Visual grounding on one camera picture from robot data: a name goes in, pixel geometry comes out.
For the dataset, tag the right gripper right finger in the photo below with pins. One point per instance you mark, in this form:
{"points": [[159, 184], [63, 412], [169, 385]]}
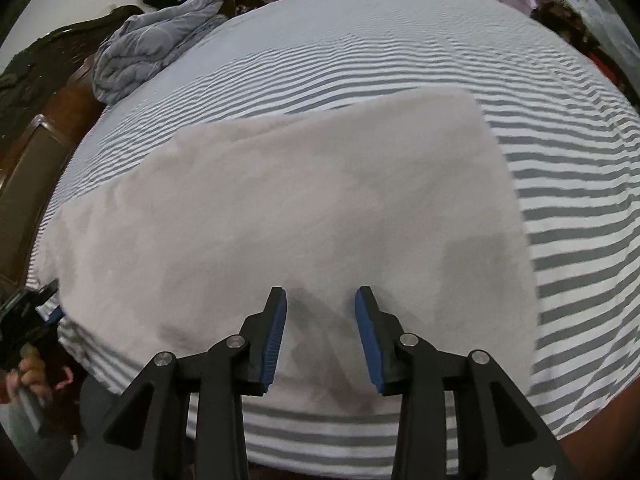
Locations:
{"points": [[499, 434]]}

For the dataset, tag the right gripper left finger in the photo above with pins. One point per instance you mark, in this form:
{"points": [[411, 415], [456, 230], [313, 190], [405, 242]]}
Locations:
{"points": [[143, 436]]}

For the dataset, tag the beige fleece pants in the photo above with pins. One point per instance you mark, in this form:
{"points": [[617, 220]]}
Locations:
{"points": [[407, 194]]}

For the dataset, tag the person's left hand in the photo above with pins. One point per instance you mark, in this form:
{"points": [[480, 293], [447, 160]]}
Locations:
{"points": [[31, 375]]}

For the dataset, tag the dark wooden headboard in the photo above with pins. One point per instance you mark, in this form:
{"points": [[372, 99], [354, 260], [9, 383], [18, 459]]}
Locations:
{"points": [[47, 107]]}

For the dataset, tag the grey blue crumpled blanket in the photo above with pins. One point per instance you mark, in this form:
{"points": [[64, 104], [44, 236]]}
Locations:
{"points": [[148, 43]]}

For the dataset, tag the grey white striped bedsheet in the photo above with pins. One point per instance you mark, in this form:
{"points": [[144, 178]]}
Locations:
{"points": [[570, 140]]}

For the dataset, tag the pile of clothes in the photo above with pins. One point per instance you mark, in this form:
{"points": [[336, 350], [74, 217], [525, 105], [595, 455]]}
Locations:
{"points": [[595, 29]]}

